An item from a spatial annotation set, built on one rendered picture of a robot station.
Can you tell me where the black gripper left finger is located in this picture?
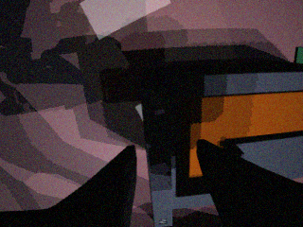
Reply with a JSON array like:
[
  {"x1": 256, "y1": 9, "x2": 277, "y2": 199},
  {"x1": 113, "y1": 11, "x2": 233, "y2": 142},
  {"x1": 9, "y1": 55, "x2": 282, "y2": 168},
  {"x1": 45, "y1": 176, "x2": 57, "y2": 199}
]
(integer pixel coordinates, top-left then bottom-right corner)
[{"x1": 0, "y1": 145, "x2": 136, "y2": 227}]

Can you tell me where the orange l-shaped part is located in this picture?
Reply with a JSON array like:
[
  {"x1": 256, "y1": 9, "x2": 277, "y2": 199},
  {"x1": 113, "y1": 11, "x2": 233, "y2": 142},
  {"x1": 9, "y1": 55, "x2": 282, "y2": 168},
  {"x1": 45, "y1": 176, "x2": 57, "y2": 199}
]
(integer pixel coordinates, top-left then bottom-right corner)
[{"x1": 182, "y1": 90, "x2": 303, "y2": 177}]

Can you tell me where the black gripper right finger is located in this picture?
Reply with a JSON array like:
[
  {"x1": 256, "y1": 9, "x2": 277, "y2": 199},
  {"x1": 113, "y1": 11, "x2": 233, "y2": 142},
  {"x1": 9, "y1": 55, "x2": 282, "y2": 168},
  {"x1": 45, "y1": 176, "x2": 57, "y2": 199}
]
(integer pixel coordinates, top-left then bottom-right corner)
[{"x1": 196, "y1": 140, "x2": 303, "y2": 227}]

